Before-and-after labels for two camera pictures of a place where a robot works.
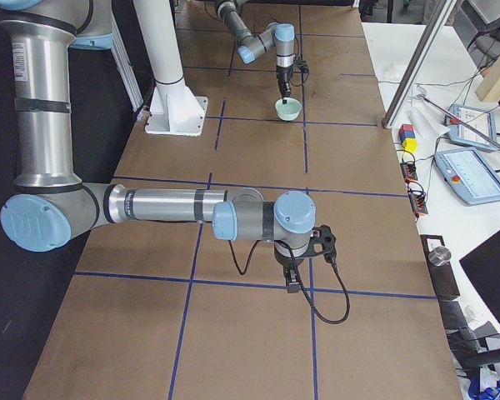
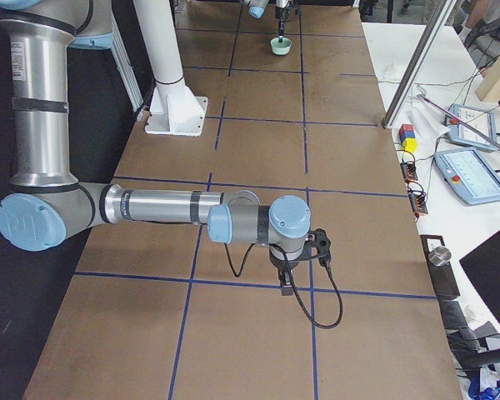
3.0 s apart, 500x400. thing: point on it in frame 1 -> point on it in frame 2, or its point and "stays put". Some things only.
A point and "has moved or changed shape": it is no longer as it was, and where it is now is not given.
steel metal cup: [439, 256] stays put
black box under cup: [443, 277] stays put
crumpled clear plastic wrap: [390, 72] stays put
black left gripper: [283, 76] -> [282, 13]
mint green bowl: [289, 111] has moved or changed shape
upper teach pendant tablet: [472, 177] stays put
